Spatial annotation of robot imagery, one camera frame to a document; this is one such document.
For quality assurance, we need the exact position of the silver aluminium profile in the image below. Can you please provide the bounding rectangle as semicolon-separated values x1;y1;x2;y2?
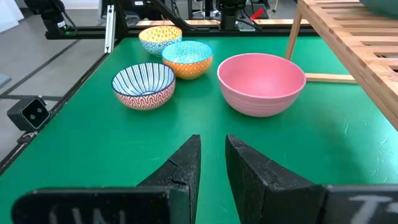
104;4;116;54

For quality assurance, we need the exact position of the green table mat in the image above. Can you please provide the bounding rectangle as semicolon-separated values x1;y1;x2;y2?
0;35;398;224

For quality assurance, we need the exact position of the yellow bowl blue outside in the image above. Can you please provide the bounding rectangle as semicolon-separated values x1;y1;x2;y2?
138;25;183;57

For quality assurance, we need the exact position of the blue striped bowl red outside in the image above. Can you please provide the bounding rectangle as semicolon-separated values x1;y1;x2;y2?
111;62;177;111

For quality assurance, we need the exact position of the wooden slatted shelf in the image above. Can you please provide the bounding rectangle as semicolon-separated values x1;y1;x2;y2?
284;0;398;130

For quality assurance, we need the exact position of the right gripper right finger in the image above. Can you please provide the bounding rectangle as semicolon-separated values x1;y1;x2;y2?
224;134;398;224

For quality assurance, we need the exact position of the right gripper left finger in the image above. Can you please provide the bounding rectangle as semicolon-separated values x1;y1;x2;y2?
11;134;202;224

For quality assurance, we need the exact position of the black table-level camera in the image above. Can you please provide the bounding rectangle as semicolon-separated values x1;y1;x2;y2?
6;96;51;133

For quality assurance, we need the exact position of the turquoise bowl orange outside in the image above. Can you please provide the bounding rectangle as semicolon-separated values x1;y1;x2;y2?
161;40;215;80

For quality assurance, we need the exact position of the plain pink bowl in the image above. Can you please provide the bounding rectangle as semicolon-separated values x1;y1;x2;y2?
216;52;307;118

